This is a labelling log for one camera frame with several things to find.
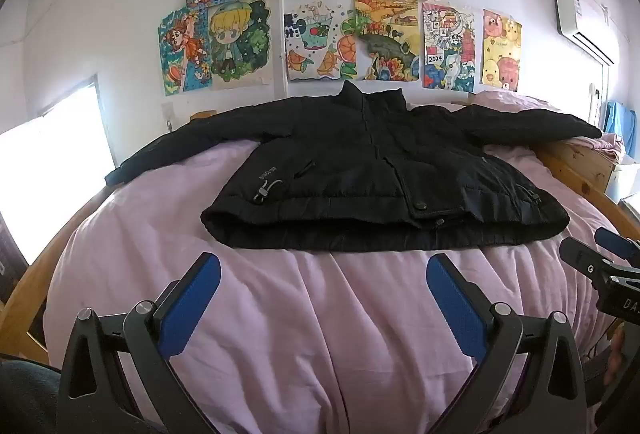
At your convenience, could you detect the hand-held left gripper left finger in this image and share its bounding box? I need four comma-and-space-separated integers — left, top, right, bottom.
57, 253, 222, 434

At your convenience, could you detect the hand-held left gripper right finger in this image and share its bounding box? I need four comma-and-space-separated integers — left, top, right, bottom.
426, 253, 588, 434

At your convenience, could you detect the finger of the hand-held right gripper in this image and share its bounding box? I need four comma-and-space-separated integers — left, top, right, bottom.
559, 237, 640, 285
594, 227, 640, 261

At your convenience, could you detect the black padded jacket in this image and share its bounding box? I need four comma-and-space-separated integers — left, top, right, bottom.
104, 80, 603, 252

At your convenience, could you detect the person's right hand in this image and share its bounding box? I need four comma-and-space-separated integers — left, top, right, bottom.
607, 326, 629, 387

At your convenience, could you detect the white storage box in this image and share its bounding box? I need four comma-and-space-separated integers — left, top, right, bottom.
606, 161, 640, 205

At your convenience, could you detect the pink duvet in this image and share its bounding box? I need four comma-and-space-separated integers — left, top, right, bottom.
42, 91, 631, 434

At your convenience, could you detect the blue cloth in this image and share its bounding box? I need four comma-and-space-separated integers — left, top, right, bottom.
602, 100, 627, 145

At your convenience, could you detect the person's leg in dark trousers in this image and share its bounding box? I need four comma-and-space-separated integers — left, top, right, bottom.
0, 358, 68, 434

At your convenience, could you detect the bright window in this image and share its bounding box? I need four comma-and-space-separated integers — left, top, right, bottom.
0, 74, 119, 265

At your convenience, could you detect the white air conditioner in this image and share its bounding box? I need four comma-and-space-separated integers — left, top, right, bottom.
554, 0, 619, 66

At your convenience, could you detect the pink yellow round animals drawing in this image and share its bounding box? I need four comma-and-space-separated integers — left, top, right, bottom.
481, 8, 523, 90

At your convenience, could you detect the red buildings collage drawing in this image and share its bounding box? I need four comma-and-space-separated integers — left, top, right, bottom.
421, 0, 476, 92

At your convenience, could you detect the orange-dress girl blue drawing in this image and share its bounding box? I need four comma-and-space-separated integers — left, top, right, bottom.
158, 8, 214, 96

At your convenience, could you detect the blond figure green drawing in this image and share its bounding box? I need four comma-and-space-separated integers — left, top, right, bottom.
207, 0, 274, 90

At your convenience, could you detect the colourful landscape drawing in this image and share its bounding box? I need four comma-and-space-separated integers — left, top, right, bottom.
353, 0, 421, 82

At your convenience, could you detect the turtles and orange slices drawing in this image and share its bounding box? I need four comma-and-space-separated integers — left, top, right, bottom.
283, 0, 359, 82

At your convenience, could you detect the wooden bed frame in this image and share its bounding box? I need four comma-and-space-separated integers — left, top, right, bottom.
0, 111, 640, 365

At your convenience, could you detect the white wall conduit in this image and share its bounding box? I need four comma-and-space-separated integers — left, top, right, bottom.
279, 0, 290, 97

